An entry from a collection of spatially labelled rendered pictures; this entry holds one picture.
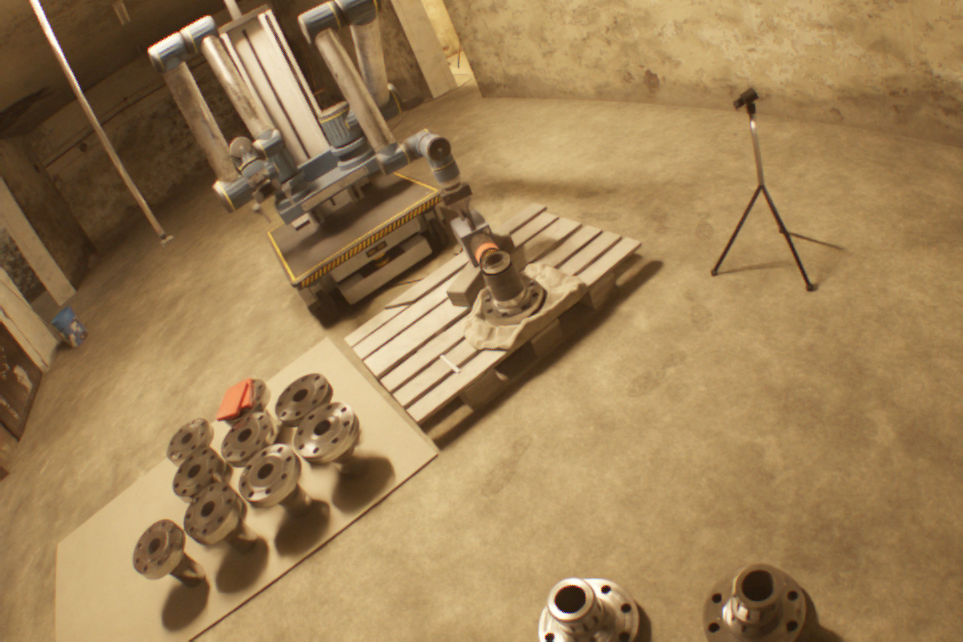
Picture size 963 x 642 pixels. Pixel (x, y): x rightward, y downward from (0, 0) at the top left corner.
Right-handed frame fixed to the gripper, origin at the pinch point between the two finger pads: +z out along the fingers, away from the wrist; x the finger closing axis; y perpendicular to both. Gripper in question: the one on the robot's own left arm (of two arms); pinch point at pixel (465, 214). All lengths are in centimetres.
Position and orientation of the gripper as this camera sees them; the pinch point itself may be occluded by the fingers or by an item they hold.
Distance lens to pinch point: 239.3
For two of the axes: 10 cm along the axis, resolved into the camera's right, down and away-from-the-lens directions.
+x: 8.9, -4.5, 0.5
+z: 3.6, 7.8, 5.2
